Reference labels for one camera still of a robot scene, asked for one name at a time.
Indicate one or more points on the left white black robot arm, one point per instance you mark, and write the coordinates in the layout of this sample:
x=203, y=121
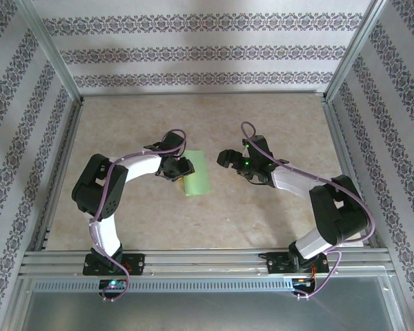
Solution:
x=108, y=234

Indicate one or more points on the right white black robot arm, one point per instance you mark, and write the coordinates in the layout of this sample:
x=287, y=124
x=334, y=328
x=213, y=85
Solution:
x=291, y=184

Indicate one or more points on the grey metal sheet panel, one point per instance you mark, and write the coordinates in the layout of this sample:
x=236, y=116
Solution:
x=207, y=310

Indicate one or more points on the thin aluminium wall foot rail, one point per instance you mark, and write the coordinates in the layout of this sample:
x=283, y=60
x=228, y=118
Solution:
x=203, y=93

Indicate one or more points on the aluminium side floor rail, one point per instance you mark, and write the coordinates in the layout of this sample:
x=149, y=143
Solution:
x=61, y=172
x=348, y=172

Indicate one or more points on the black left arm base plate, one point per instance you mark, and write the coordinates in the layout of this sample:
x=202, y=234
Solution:
x=134, y=263

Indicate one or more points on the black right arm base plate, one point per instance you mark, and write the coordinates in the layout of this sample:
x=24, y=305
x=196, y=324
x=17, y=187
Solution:
x=276, y=263

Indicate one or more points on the aluminium corner post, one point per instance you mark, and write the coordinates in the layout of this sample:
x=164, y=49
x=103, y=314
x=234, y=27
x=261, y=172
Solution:
x=54, y=51
x=354, y=51

